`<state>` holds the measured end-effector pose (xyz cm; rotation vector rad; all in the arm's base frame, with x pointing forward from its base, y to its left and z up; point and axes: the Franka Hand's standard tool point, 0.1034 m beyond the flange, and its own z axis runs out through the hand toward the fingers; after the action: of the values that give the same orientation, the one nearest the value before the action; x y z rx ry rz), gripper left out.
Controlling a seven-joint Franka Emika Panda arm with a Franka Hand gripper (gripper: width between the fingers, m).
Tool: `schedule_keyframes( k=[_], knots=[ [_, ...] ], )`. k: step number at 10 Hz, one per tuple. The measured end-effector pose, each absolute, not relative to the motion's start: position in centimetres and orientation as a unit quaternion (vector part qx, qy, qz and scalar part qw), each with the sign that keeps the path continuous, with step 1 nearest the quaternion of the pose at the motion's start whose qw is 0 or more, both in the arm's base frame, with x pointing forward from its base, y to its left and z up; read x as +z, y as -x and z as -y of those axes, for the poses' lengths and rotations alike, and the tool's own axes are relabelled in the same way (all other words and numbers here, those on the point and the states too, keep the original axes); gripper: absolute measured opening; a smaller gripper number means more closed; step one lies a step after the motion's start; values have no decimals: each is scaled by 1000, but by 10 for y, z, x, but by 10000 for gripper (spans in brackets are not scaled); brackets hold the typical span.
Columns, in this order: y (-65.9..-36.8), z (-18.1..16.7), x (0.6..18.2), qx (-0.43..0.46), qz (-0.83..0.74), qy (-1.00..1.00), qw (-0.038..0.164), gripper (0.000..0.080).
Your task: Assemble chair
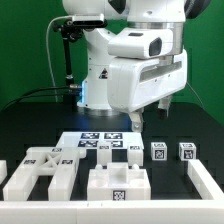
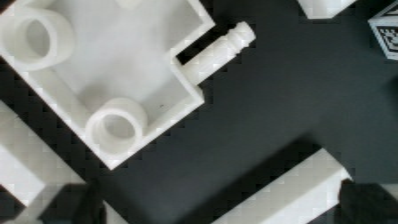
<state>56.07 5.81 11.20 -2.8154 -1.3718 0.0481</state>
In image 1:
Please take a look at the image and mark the background camera on stand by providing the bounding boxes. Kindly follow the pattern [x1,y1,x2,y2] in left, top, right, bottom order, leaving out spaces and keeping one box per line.
[72,14,107,28]

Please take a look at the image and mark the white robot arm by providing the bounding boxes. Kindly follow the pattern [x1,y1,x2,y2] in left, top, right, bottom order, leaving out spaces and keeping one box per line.
[62,0,211,132]

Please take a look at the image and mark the white small cube right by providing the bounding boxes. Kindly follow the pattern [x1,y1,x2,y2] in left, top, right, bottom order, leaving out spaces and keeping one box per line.
[179,142,197,161]

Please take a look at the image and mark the white camera cable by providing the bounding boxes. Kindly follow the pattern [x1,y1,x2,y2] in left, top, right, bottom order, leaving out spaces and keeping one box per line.
[45,15,74,103]

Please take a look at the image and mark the white chair seat part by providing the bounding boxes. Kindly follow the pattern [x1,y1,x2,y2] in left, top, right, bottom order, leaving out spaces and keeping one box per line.
[87,163,151,201]

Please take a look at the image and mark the white obstacle fence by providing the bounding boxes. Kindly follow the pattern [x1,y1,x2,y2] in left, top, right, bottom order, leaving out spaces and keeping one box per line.
[0,160,224,224]

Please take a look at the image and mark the white marker base plate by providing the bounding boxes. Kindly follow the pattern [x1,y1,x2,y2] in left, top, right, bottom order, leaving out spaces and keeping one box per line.
[57,132,144,149]

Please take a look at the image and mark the white small cube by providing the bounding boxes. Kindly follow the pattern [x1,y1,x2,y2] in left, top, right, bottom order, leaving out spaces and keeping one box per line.
[179,142,197,161]
[151,142,167,161]

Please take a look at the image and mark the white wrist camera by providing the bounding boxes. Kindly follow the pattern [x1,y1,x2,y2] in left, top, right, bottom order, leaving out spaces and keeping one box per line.
[108,28,173,59]

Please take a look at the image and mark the white block at left edge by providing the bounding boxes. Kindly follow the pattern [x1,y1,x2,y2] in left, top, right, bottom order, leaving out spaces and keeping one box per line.
[0,160,7,184]

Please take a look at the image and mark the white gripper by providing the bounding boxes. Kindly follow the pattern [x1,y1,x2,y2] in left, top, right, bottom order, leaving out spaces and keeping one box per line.
[107,50,187,133]

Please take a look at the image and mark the white chair back frame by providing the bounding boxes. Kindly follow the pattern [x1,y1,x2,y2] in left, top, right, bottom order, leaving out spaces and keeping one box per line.
[3,147,86,201]

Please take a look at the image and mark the black cables on table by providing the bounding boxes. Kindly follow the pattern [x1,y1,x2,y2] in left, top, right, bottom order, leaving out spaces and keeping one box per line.
[0,85,83,113]

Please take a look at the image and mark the white small cube left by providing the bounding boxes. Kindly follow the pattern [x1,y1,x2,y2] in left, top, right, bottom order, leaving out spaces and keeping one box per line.
[151,142,167,161]

